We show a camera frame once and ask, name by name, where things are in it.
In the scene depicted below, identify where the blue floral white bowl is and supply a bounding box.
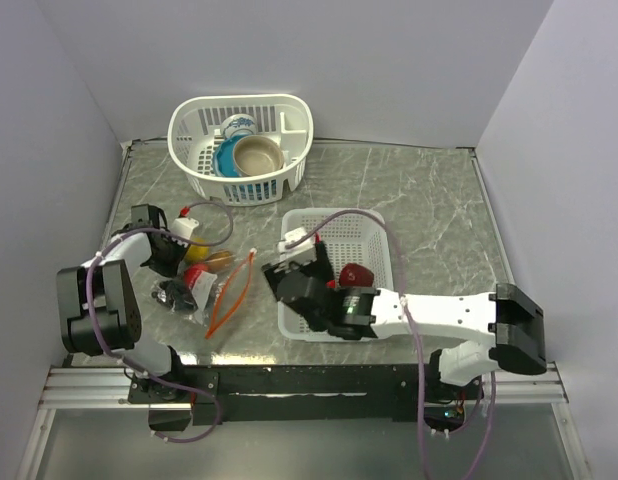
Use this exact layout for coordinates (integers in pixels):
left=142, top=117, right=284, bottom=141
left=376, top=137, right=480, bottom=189
left=220, top=113, right=258, bottom=139

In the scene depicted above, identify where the white round dish rack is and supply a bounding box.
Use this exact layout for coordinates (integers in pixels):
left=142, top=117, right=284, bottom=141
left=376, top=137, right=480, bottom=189
left=167, top=94, right=314, bottom=206

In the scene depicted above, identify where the blue scalloped plate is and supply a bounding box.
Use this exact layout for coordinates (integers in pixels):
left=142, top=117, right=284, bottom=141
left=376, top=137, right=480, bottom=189
left=213, top=139, right=240, bottom=178

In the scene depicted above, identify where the beige ceramic bowl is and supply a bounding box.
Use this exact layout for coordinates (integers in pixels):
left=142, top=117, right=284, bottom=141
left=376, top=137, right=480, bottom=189
left=233, top=135, right=285, bottom=177

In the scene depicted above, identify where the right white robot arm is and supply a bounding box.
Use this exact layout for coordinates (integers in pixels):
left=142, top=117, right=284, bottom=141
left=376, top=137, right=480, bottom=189
left=262, top=243, right=547, bottom=399

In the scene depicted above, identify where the red fake apple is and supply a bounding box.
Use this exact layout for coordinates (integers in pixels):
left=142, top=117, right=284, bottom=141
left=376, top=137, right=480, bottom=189
left=338, top=263, right=375, bottom=287

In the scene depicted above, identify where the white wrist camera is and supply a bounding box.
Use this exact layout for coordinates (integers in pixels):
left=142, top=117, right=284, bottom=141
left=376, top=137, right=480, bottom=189
left=169, top=217, right=199, bottom=245
left=277, top=227, right=317, bottom=266

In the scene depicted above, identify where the white perforated rectangular basket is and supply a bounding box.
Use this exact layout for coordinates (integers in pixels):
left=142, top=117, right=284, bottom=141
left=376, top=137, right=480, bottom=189
left=278, top=208, right=394, bottom=342

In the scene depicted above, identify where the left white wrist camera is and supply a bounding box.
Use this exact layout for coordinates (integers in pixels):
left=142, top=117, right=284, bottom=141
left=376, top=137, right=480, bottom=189
left=169, top=217, right=199, bottom=245

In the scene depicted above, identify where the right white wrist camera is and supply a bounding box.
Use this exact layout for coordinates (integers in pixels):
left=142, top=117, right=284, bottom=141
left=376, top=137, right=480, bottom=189
left=277, top=227, right=317, bottom=266

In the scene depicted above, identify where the yellow fake lemon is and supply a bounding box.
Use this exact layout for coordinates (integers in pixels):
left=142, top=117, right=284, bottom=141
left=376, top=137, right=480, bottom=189
left=184, top=237, right=210, bottom=264

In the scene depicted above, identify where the brown fake potato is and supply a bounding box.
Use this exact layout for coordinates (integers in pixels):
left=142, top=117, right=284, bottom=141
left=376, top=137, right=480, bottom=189
left=204, top=250, right=235, bottom=274

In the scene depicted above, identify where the clear zip top bag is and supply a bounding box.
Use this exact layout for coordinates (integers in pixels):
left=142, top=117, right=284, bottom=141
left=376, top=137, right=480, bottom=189
left=166, top=248, right=257, bottom=340

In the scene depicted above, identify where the aluminium frame rail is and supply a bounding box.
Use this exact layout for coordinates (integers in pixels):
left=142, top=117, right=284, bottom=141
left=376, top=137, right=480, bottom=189
left=38, top=364, right=568, bottom=410

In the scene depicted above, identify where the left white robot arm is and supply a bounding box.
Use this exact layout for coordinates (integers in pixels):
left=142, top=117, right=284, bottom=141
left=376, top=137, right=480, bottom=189
left=56, top=204, right=199, bottom=402

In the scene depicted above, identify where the dark fake grapes bunch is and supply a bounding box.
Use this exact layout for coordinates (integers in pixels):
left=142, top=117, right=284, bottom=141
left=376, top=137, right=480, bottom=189
left=151, top=279, right=197, bottom=313

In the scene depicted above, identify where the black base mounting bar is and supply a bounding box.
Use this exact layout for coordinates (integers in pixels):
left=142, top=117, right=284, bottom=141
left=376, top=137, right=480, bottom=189
left=128, top=364, right=419, bottom=433

